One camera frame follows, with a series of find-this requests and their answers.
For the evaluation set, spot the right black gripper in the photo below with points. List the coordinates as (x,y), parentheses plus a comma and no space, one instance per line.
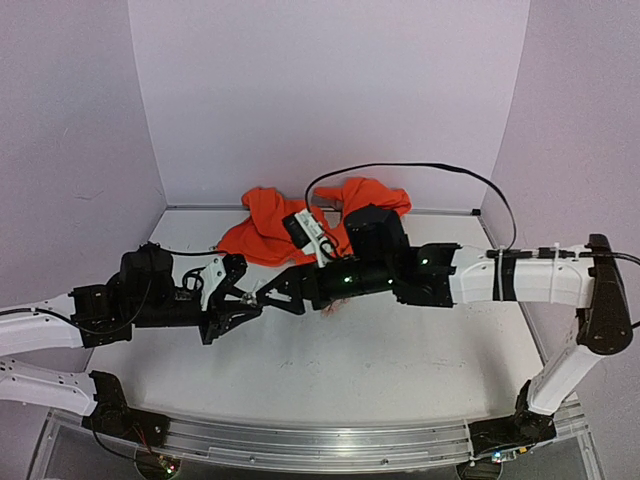
(310,286)

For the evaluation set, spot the orange cloth garment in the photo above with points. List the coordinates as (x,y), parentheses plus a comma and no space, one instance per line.
(262,238)

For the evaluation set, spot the clear nail polish bottle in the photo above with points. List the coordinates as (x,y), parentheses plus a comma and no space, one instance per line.
(249,298)

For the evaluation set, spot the mannequin hand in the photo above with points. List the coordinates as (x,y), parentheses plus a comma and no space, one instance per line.
(334,308)

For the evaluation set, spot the aluminium front rail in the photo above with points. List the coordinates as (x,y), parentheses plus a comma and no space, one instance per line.
(357,450)

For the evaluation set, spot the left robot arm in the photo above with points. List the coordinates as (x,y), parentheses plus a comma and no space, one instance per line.
(73,321)

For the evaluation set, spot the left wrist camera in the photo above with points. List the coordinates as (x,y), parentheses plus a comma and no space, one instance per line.
(203,281)

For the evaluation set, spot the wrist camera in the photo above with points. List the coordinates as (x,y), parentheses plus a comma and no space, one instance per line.
(309,236)
(203,281)

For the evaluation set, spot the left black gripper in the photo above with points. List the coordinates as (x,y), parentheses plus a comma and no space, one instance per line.
(220,318)

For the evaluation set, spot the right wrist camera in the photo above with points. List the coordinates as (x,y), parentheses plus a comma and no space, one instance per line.
(309,236)

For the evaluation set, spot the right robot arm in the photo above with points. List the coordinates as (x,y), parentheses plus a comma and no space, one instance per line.
(444,275)

